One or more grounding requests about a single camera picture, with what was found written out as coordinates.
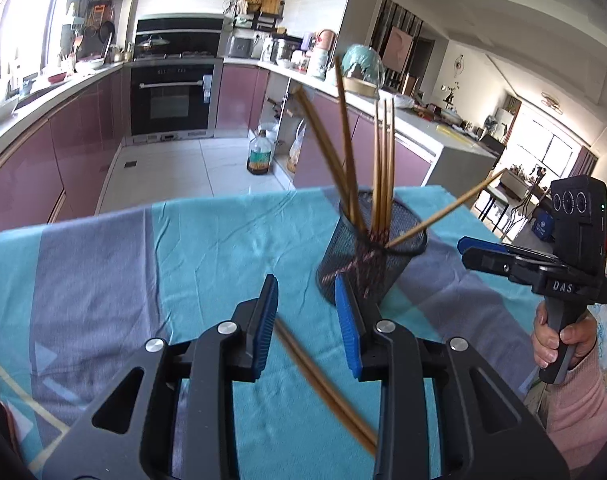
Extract bamboo chopstick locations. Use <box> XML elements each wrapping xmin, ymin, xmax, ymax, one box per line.
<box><xmin>274</xmin><ymin>316</ymin><xmax>379</xmax><ymax>453</ymax></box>
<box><xmin>334</xmin><ymin>55</ymin><xmax>367</xmax><ymax>234</ymax></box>
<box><xmin>381</xmin><ymin>100</ymin><xmax>389</xmax><ymax>234</ymax></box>
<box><xmin>274</xmin><ymin>326</ymin><xmax>377</xmax><ymax>458</ymax></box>
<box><xmin>372</xmin><ymin>100</ymin><xmax>381</xmax><ymax>240</ymax></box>
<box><xmin>294</xmin><ymin>89</ymin><xmax>355</xmax><ymax>222</ymax></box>
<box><xmin>385</xmin><ymin>99</ymin><xmax>396</xmax><ymax>234</ymax></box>
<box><xmin>386</xmin><ymin>169</ymin><xmax>506</xmax><ymax>248</ymax></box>

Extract pink sleeved forearm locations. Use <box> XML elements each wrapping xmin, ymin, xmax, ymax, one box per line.
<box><xmin>546</xmin><ymin>350</ymin><xmax>607</xmax><ymax>470</ymax></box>

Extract person's right hand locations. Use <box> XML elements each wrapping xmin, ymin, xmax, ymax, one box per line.
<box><xmin>531</xmin><ymin>301</ymin><xmax>597</xmax><ymax>368</ymax></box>

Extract black mesh utensil cup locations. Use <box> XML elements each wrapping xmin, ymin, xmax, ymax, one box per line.
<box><xmin>317</xmin><ymin>205</ymin><xmax>428</xmax><ymax>306</ymax></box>

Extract teal mesh food cover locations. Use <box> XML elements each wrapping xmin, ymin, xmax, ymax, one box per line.
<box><xmin>341</xmin><ymin>44</ymin><xmax>385</xmax><ymax>88</ymax></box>

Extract plastic oil bottle on floor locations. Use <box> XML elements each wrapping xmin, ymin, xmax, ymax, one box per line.
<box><xmin>246</xmin><ymin>129</ymin><xmax>273</xmax><ymax>176</ymax></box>

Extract pink electric kettle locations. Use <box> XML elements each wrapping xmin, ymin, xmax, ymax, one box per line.
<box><xmin>312</xmin><ymin>29</ymin><xmax>337</xmax><ymax>58</ymax></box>

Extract pink lower cabinets left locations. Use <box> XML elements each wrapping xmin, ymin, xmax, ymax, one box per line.
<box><xmin>0</xmin><ymin>67</ymin><xmax>128</xmax><ymax>232</ymax></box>

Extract pink cabinets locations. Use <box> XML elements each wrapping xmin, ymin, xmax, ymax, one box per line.
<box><xmin>0</xmin><ymin>67</ymin><xmax>128</xmax><ymax>232</ymax></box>
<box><xmin>215</xmin><ymin>63</ymin><xmax>433</xmax><ymax>190</ymax></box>

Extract pink lower cabinets right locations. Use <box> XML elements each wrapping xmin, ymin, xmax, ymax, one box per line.
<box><xmin>215</xmin><ymin>63</ymin><xmax>433</xmax><ymax>190</ymax></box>

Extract black built-in oven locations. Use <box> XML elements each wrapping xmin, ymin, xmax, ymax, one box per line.
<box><xmin>130</xmin><ymin>58</ymin><xmax>223</xmax><ymax>142</ymax></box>

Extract white bowl on counter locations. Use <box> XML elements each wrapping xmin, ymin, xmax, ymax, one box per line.
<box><xmin>0</xmin><ymin>96</ymin><xmax>19</xmax><ymax>124</ymax></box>

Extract black range hood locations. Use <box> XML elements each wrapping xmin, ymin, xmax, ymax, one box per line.
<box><xmin>134</xmin><ymin>13</ymin><xmax>232</xmax><ymax>60</ymax></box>

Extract black camera box three lenses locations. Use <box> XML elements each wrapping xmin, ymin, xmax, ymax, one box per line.
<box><xmin>551</xmin><ymin>176</ymin><xmax>607</xmax><ymax>276</ymax></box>

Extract black wall shelf rack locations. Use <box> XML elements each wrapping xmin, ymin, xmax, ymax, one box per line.
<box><xmin>224</xmin><ymin>0</ymin><xmax>285</xmax><ymax>32</ymax></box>

